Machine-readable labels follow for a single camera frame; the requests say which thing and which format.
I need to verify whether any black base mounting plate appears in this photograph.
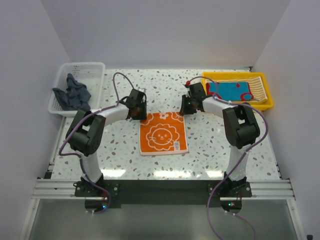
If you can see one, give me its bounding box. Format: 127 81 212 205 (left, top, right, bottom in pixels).
73 178 253 212

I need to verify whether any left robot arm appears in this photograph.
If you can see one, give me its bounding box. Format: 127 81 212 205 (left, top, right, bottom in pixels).
63 88 147 197

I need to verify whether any orange white patterned cloth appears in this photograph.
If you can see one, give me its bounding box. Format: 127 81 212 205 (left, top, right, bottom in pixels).
139 112 188 156

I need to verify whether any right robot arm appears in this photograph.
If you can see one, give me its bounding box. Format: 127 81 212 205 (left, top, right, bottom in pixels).
179 80 260 197

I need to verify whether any yellow striped Doraemon towel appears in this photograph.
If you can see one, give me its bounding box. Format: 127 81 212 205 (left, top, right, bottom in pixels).
204 76 268 104

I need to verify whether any red patterned towel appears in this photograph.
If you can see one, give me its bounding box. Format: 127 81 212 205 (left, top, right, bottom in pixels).
205 81 254 102

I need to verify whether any white plastic laundry basket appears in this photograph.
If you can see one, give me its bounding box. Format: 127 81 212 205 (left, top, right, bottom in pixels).
52 62 105 109

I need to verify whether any dark grey towel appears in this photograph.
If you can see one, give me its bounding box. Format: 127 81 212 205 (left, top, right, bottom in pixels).
52 73 92 111

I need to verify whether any yellow plastic tray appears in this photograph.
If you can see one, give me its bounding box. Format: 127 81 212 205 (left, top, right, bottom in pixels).
202 72 274 112

